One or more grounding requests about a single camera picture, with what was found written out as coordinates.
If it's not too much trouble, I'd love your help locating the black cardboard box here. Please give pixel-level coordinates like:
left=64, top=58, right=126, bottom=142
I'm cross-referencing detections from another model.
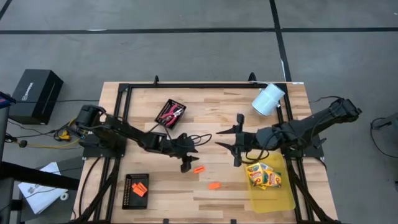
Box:
left=8, top=68, right=64, bottom=125

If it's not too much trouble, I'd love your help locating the black right arm floor cable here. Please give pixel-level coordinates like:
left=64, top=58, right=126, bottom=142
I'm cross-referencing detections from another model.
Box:
left=309, top=95, right=398, bottom=159

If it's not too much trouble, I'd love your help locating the yellow floor cable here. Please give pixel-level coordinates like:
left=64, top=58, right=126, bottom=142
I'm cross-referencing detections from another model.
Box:
left=26, top=138, right=81, bottom=150

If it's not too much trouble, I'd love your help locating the right gripper cable loop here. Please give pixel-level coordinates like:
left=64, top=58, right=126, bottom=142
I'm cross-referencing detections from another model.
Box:
left=244, top=133, right=280, bottom=165

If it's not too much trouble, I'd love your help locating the left gripper cable loop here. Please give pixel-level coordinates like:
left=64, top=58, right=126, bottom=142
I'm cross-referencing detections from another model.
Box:
left=146, top=123, right=213, bottom=147

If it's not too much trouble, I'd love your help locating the long black mesh basket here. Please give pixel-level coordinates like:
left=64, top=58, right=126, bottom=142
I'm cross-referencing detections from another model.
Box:
left=121, top=173, right=150, bottom=210

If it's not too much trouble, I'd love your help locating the blue and red object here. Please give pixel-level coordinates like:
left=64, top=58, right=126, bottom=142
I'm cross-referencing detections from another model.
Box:
left=0, top=91, right=17, bottom=110

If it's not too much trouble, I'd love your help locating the yellow transparent plastic bin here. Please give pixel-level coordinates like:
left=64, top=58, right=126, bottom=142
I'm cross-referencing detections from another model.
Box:
left=244, top=152, right=297, bottom=214

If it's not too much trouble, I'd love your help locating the small electronics board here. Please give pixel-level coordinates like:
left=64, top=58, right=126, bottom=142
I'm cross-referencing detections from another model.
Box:
left=67, top=119, right=94, bottom=141

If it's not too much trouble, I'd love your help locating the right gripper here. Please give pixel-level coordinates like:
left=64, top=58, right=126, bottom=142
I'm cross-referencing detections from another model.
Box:
left=214, top=113, right=269, bottom=167

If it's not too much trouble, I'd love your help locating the gripper cable loop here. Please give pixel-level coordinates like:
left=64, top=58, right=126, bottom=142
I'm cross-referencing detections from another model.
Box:
left=146, top=123, right=213, bottom=147
left=244, top=133, right=280, bottom=165

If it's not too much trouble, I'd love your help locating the black desk frame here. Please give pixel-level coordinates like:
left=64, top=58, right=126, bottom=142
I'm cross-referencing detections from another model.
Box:
left=0, top=160, right=81, bottom=224

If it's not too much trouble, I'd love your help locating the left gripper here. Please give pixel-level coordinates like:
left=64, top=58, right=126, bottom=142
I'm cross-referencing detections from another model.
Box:
left=169, top=133, right=200, bottom=174

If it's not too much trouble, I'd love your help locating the white paper stack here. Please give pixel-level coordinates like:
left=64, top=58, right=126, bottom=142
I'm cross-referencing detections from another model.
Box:
left=17, top=161, right=69, bottom=215

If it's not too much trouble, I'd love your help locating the small black mesh basket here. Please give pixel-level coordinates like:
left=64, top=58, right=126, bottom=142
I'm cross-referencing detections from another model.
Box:
left=154, top=98, right=188, bottom=131

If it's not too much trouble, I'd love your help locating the white paper roll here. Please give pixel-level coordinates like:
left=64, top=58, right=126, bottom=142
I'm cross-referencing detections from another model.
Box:
left=251, top=82, right=286, bottom=118

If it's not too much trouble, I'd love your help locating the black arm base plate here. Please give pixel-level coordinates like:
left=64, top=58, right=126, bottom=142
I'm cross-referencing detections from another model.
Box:
left=82, top=133, right=128, bottom=159
left=278, top=133, right=325, bottom=159

